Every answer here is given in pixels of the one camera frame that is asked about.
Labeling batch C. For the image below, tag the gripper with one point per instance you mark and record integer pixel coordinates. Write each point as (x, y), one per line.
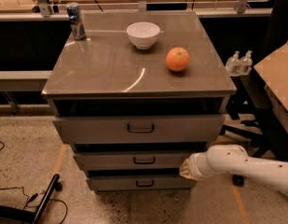
(194, 168)

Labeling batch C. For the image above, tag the grey drawer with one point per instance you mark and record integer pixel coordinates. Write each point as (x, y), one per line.
(139, 129)
(132, 183)
(92, 161)

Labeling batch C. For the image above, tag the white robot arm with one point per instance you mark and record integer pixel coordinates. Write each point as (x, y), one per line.
(234, 159)

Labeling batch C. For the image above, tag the grey top drawer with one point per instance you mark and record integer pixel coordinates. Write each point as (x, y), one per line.
(139, 129)

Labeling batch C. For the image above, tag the grey drawer cabinet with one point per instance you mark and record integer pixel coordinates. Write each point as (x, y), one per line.
(106, 76)

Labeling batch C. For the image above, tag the grey bottom drawer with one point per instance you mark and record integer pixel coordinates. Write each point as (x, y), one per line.
(132, 183)

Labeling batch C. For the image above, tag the black office chair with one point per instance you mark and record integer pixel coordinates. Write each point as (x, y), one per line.
(251, 88)

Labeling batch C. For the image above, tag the orange fruit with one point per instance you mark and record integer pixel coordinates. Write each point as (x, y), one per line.
(177, 59)

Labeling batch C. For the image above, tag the clear sanitizer bottle right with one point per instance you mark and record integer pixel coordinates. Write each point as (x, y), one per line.
(246, 62)

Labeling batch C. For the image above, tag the brown wooden table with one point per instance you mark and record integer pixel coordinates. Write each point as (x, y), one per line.
(274, 71)

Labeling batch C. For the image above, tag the white ceramic bowl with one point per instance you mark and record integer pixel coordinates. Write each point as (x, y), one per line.
(143, 35)

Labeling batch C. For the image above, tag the blue silver drink can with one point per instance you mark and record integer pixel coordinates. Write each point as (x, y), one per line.
(76, 22)

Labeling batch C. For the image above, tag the grey metal rail bench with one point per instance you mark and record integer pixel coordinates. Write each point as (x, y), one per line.
(23, 80)

